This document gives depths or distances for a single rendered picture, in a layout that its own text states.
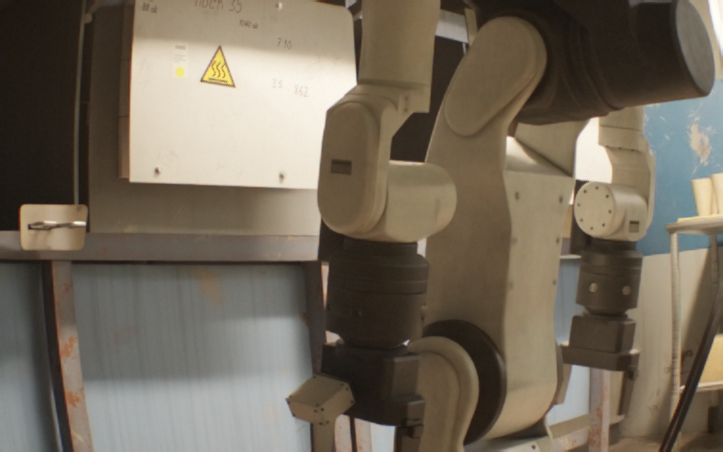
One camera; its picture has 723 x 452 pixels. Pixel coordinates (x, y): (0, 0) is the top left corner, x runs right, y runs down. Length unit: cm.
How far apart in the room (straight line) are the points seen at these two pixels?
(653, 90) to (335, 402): 43
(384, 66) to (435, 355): 31
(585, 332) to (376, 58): 53
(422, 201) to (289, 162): 119
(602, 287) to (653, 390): 338
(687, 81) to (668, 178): 360
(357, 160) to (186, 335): 128
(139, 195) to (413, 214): 114
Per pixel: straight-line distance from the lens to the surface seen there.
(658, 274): 467
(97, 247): 201
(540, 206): 119
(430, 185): 102
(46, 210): 189
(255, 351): 234
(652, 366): 471
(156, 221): 210
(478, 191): 115
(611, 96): 111
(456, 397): 114
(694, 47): 109
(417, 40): 100
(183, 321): 221
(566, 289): 331
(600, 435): 343
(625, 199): 134
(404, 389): 102
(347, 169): 98
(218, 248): 221
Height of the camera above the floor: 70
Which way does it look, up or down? 4 degrees up
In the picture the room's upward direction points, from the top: 4 degrees counter-clockwise
